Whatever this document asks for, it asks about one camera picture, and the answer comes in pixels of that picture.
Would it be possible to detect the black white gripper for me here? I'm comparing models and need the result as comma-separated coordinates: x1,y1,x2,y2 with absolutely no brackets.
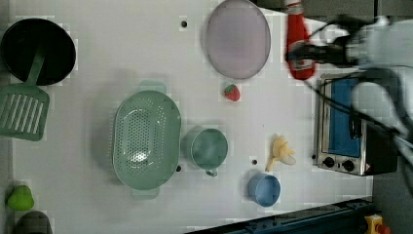
284,19,359,67

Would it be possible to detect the red ketchup bottle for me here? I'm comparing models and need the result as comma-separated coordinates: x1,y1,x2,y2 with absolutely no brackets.
284,0,316,80

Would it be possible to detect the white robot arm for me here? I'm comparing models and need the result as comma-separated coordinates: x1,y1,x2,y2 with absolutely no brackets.
284,15,412,162

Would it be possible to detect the round grey plate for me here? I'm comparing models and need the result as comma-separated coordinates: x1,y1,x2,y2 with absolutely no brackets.
206,0,271,79

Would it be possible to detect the silver black toaster oven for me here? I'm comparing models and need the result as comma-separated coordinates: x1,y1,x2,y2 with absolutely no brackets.
317,73,397,176

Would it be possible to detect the toy strawberry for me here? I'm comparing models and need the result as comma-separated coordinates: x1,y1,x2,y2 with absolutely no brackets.
224,84,241,101

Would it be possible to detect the peeled toy banana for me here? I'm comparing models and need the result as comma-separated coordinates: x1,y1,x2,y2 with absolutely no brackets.
265,136,296,172

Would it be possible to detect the blue bowl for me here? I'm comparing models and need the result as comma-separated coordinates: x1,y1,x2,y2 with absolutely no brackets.
247,173,281,208

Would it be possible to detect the green metal mug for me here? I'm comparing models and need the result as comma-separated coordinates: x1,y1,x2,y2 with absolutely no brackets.
181,127,229,177

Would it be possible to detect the yellow red toy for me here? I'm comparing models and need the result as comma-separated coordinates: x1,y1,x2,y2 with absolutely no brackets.
364,214,393,234

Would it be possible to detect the green oval colander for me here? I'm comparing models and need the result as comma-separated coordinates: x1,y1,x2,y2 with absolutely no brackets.
112,80,181,200

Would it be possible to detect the black frying pan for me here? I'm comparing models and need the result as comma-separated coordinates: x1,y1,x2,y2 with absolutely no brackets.
1,19,76,86

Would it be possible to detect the green slotted spatula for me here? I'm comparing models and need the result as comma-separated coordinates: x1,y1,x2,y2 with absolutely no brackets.
0,46,50,141

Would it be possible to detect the green toy pear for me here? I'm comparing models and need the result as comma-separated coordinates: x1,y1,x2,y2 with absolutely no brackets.
7,185,34,211

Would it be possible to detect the dark grey cylinder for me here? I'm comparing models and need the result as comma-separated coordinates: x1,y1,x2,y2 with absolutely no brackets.
13,211,54,234

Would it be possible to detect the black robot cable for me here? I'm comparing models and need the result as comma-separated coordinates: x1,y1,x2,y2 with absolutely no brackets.
303,19,400,135

